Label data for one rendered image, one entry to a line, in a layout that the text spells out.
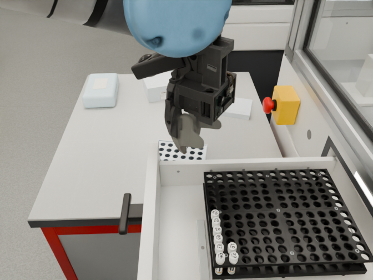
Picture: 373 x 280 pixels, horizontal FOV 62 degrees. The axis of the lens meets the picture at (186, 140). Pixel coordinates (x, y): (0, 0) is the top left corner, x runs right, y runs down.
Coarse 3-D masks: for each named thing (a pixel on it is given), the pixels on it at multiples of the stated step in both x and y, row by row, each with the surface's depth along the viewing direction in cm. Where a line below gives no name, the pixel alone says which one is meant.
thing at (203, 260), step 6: (198, 222) 54; (198, 228) 53; (204, 228) 53; (198, 234) 52; (204, 234) 52; (198, 240) 51; (204, 240) 51; (198, 246) 50; (204, 246) 50; (198, 252) 50; (204, 252) 49; (204, 258) 49; (204, 264) 48; (204, 270) 47; (204, 276) 46
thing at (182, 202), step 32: (192, 160) 59; (224, 160) 59; (256, 160) 59; (288, 160) 59; (320, 160) 59; (160, 192) 60; (192, 192) 60; (352, 192) 54; (160, 224) 55; (192, 224) 55; (160, 256) 50; (192, 256) 50
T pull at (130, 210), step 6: (126, 198) 50; (126, 204) 49; (132, 204) 49; (138, 204) 49; (126, 210) 48; (132, 210) 48; (138, 210) 48; (120, 216) 47; (126, 216) 47; (132, 216) 47; (138, 216) 47; (120, 222) 46; (126, 222) 46; (120, 228) 45; (126, 228) 46; (120, 234) 46
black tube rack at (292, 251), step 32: (224, 192) 53; (256, 192) 53; (288, 192) 56; (320, 192) 56; (224, 224) 51; (256, 224) 47; (288, 224) 51; (320, 224) 47; (352, 224) 47; (256, 256) 44; (288, 256) 43; (320, 256) 43; (352, 256) 45
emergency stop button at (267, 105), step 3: (264, 99) 76; (267, 99) 75; (270, 99) 75; (264, 102) 76; (267, 102) 75; (270, 102) 74; (273, 102) 76; (264, 105) 76; (267, 105) 75; (270, 105) 74; (273, 105) 75; (264, 108) 76; (267, 108) 75; (270, 108) 75; (273, 108) 76; (264, 111) 76; (267, 111) 75; (270, 111) 75
